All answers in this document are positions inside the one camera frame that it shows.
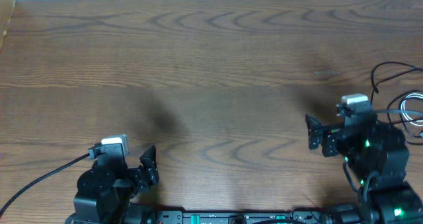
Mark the thick black USB cable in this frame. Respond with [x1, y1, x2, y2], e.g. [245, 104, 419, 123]
[386, 90, 423, 147]

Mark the thin black USB cable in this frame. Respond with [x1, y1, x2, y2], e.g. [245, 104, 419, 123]
[369, 61, 423, 96]

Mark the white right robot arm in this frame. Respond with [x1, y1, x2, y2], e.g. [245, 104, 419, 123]
[305, 114, 422, 224]

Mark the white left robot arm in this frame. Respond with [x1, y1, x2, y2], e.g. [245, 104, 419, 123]
[65, 143, 160, 224]

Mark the brown cardboard panel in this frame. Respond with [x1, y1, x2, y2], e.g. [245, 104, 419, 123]
[0, 0, 16, 47]

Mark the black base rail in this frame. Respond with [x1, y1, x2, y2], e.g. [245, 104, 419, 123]
[155, 207, 322, 224]

